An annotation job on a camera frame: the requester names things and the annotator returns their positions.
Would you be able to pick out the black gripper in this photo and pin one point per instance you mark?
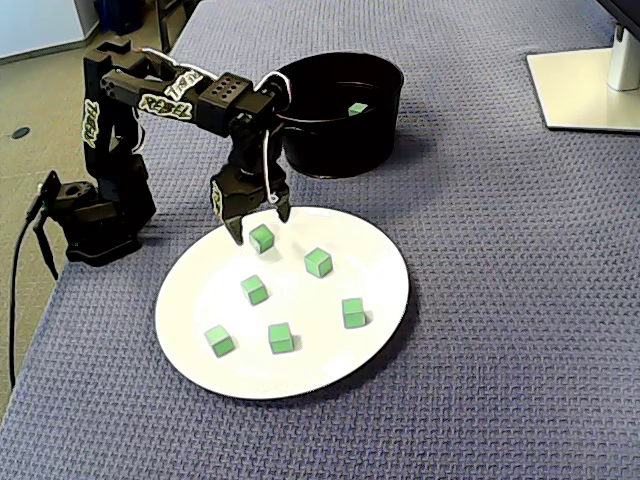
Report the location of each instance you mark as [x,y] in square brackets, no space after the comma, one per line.
[243,192]

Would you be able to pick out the green cube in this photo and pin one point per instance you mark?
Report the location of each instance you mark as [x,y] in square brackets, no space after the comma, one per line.
[280,340]
[220,344]
[261,240]
[354,315]
[254,291]
[358,109]
[318,264]

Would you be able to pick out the black robot arm with stickers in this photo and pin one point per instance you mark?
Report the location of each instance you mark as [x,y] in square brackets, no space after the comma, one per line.
[220,107]

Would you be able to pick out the black round container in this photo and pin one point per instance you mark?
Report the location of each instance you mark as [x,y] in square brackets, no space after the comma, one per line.
[340,150]

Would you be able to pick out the white round plate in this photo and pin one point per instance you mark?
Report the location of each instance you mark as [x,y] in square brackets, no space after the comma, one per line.
[310,360]

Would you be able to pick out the blue bin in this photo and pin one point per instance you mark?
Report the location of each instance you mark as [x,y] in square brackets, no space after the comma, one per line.
[120,15]

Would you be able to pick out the black floor disc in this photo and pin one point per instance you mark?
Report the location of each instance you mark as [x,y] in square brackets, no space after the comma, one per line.
[20,133]

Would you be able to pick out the blue woven table cloth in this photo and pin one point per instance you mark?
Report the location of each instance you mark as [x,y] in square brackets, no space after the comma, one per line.
[500,300]

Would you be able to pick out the white monitor stand base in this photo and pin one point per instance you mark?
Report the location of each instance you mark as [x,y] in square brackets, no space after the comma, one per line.
[575,95]

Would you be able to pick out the silver monitor stand pole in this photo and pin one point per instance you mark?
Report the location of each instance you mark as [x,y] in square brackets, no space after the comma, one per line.
[625,60]

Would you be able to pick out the black monitor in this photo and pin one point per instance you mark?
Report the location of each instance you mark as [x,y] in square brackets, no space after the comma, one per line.
[627,7]

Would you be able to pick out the dark chair frame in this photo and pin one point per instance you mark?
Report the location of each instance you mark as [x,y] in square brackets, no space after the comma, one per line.
[165,30]

